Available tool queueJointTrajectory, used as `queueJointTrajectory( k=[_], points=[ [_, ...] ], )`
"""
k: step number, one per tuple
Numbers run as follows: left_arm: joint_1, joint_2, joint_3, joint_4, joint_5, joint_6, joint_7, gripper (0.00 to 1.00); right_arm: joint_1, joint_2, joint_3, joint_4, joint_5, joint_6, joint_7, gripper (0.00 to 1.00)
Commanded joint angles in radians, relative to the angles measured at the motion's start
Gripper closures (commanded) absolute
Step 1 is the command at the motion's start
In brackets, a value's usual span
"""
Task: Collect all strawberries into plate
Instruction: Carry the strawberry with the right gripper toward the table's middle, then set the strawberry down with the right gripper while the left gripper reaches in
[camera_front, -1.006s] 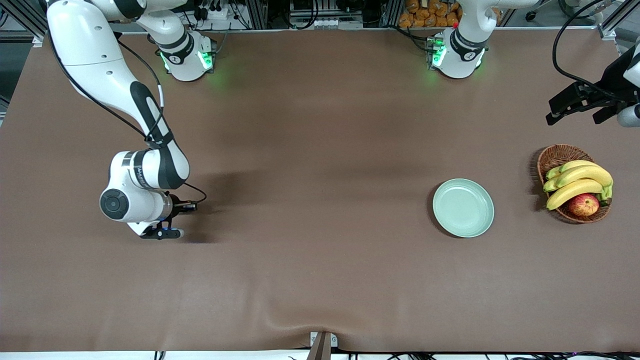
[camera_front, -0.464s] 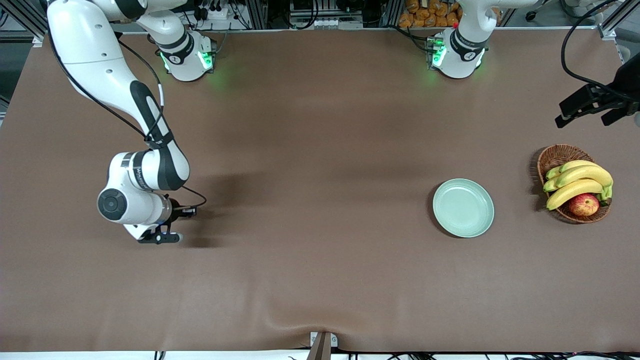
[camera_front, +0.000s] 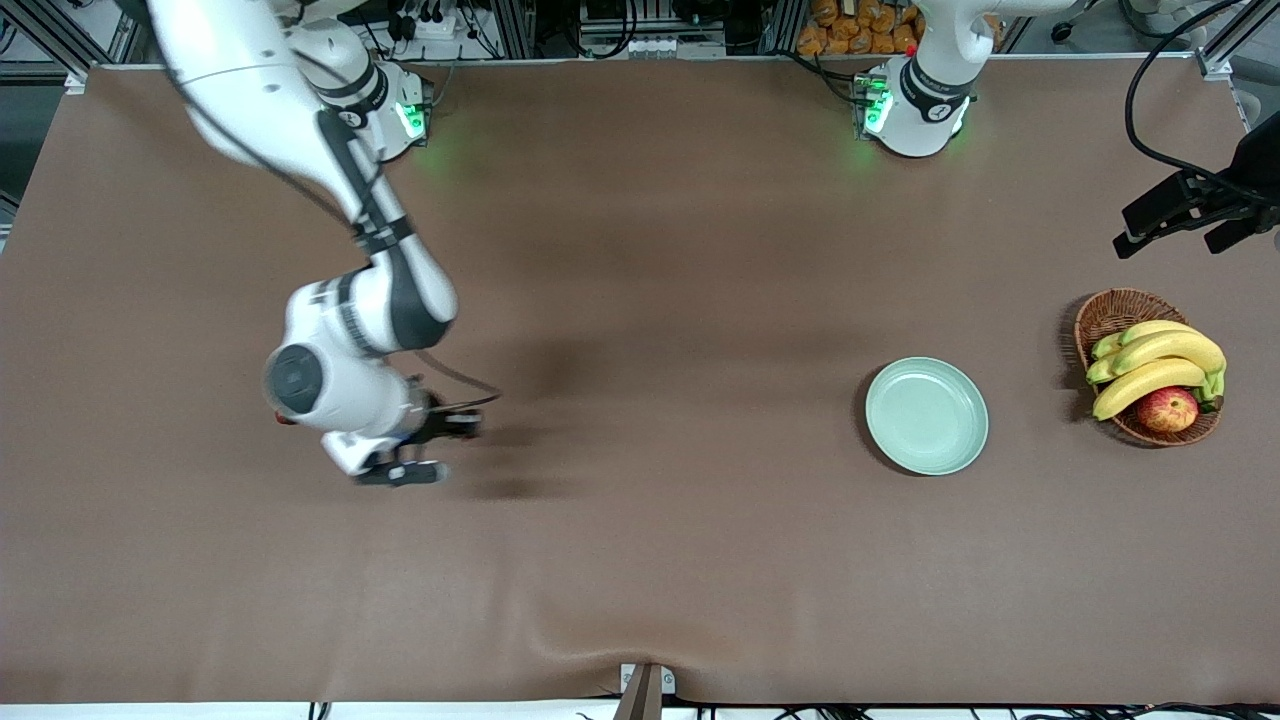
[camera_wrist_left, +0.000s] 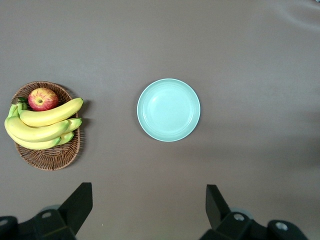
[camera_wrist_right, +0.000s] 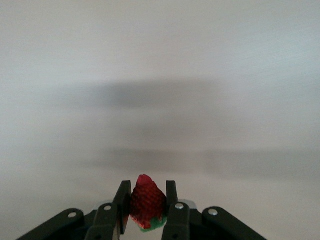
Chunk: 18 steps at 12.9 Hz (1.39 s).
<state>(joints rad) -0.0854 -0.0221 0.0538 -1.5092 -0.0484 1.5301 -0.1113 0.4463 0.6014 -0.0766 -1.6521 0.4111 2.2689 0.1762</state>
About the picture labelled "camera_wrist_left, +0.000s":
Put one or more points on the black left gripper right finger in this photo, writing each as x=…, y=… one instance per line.
x=217, y=210

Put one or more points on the small green-tipped banana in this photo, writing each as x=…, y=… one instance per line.
x=75, y=123
x=67, y=137

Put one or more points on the yellow banana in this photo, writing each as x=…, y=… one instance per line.
x=32, y=132
x=50, y=115
x=37, y=145

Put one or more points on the red yellow apple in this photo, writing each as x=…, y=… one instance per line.
x=42, y=98

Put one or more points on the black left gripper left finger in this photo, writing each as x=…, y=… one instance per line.
x=75, y=207

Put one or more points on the brown table mat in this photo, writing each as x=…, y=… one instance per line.
x=160, y=37

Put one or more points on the light green round plate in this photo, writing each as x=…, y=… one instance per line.
x=168, y=110

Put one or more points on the brown wicker basket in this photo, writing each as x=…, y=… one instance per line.
x=50, y=157

